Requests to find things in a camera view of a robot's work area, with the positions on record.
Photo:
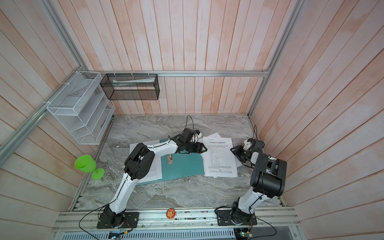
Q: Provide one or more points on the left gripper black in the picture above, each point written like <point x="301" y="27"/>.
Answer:
<point x="198" y="149"/>

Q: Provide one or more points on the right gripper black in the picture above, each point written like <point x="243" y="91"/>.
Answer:
<point x="239" y="148"/>

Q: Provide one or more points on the teal paper folder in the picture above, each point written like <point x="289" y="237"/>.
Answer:
<point x="184" y="165"/>

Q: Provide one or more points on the silver folder clip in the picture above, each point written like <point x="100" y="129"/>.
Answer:
<point x="170" y="159"/>

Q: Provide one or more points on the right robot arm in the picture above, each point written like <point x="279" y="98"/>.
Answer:
<point x="267" y="180"/>

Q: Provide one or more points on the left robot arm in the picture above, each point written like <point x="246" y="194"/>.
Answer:
<point x="138" y="165"/>

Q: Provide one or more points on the red round sticker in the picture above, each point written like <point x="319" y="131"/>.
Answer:
<point x="171" y="213"/>

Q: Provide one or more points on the green plastic goblet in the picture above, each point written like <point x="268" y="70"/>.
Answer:
<point x="87" y="164"/>

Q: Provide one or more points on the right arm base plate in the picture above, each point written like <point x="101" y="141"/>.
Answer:
<point x="235" y="218"/>

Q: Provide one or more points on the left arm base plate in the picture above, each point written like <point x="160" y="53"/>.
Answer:
<point x="123" y="220"/>

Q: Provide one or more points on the black mesh wall basket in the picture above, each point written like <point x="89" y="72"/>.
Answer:
<point x="131" y="86"/>

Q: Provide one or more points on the white wire mesh shelf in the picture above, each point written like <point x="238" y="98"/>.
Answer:
<point x="83" y="111"/>

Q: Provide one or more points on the aluminium front rail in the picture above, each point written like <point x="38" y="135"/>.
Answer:
<point x="205" y="218"/>

